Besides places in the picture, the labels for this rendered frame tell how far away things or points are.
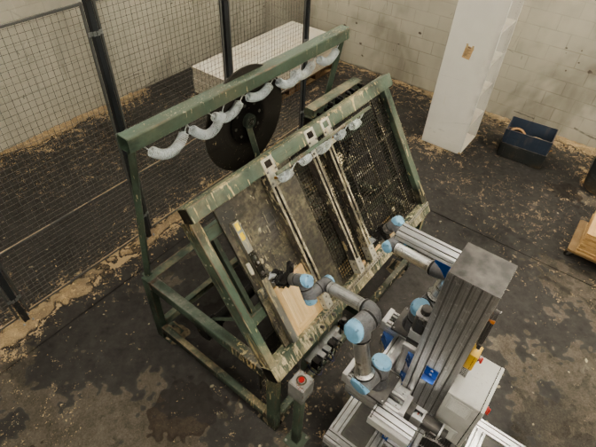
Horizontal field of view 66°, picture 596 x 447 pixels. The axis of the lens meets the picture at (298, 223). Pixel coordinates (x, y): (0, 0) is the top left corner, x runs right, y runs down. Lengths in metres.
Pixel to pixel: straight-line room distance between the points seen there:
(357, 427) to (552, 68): 5.61
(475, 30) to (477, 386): 4.35
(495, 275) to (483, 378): 0.82
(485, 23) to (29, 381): 5.83
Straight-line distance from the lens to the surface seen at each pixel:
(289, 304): 3.15
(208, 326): 3.44
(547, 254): 5.75
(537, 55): 7.56
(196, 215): 2.59
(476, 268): 2.31
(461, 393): 2.86
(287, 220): 3.03
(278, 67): 3.43
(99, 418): 4.18
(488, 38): 6.15
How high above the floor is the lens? 3.63
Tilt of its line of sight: 44 degrees down
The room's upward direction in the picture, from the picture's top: 3 degrees clockwise
